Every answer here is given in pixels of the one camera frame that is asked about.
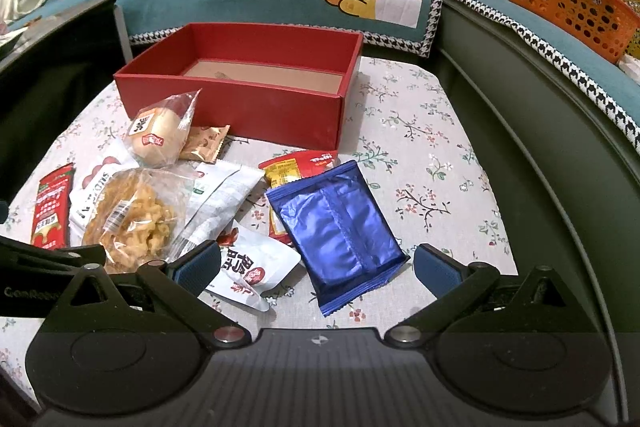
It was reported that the white red snack packet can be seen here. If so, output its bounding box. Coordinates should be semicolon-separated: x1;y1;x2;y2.
206;221;300;312

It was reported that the blue foil snack packet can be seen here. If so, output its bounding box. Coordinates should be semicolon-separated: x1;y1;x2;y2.
267;160;408;317

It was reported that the teal lion sofa cover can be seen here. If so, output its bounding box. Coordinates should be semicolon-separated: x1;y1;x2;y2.
9;0;639;145

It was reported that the red tomato sauce packet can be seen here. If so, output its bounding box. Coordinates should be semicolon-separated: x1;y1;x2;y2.
30;162;75;251

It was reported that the small gold candy packet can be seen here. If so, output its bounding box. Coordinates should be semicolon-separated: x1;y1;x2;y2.
179;126;230;164

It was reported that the clear bag fried snack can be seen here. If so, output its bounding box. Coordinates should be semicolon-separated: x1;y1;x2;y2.
82;168;194;274

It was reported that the clear round bun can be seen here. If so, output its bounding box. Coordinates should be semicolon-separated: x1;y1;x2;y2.
124;90;200;168

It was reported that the floral tablecloth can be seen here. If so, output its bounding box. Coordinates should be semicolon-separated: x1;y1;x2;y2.
1;57;516;399

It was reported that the dark side table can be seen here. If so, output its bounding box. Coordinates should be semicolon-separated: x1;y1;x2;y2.
1;0;132;207

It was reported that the orange plastic basket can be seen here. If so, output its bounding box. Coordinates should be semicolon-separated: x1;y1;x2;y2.
510;0;639;64

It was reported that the white sausage snack packet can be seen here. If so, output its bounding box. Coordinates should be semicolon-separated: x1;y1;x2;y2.
70;152;262;260

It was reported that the green sofa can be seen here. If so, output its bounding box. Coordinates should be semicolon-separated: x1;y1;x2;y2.
40;0;640;425

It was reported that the red yellow Trolli candy bag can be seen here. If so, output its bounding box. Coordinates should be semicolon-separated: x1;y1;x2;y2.
258;149;340;247

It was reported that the red cardboard box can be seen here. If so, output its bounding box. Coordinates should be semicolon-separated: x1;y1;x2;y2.
115;23;363;150

